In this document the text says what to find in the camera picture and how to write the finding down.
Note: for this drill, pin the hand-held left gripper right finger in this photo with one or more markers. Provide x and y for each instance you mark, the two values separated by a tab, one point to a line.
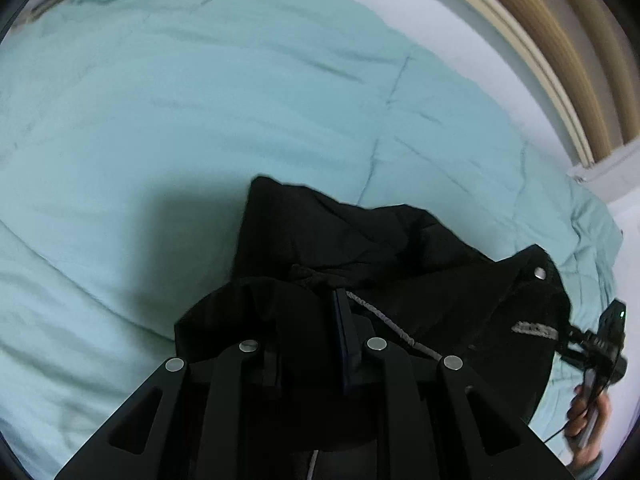
347	340

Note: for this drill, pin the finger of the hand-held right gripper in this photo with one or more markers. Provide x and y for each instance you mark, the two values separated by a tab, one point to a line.
580	336
575	356

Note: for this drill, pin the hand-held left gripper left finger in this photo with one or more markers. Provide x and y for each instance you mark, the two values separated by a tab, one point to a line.
235	385

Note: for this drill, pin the black hooded jacket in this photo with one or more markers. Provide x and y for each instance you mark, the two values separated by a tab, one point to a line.
400	270

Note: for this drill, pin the person's right forearm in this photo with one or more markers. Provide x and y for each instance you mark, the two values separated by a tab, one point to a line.
590	470

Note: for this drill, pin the person's right hand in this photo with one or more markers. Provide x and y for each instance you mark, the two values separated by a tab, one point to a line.
575	417

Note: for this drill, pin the teal quilted blanket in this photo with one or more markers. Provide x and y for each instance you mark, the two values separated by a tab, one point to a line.
175	135

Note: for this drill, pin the wooden slatted headboard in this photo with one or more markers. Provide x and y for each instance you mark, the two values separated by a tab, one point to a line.
550	25

